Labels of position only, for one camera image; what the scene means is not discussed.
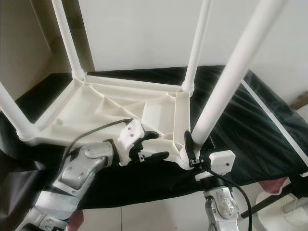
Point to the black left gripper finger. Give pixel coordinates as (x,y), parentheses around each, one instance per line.
(155,156)
(150,135)

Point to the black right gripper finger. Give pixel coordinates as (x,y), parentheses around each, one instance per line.
(189,143)

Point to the white plastic table top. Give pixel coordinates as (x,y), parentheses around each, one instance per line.
(77,108)

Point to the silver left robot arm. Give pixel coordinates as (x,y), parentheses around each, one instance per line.
(82,171)

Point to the black tablecloth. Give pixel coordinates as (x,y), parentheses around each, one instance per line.
(260,149)

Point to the pink rounded object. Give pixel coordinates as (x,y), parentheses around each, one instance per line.
(77,220)
(274,185)

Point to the black metal table leg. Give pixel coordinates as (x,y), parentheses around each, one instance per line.
(267,202)

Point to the white tape strip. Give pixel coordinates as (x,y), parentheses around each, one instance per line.
(274,122)

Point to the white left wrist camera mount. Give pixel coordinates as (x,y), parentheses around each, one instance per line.
(130,137)

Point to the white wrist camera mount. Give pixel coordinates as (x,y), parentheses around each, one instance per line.
(222,161)
(130,137)

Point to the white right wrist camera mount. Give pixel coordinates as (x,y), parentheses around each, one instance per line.
(222,161)

